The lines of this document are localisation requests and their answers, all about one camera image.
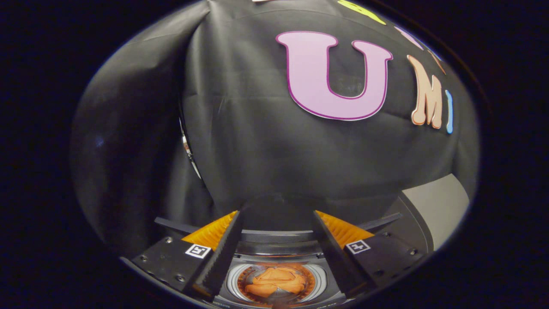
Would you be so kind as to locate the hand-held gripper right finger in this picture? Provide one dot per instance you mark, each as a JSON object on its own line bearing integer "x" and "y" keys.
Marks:
{"x": 332, "y": 253}

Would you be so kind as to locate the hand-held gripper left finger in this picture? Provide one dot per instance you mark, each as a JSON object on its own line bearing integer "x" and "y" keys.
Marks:
{"x": 221, "y": 257}

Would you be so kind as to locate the beige cabinet with dark frame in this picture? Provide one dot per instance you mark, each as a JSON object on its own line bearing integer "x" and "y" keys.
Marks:
{"x": 437, "y": 206}

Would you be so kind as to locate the orange yellow shirt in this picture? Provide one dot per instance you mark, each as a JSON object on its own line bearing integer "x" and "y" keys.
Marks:
{"x": 274, "y": 279}

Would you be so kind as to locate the black backdrop cloth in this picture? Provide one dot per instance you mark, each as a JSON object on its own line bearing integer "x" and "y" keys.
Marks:
{"x": 240, "y": 141}

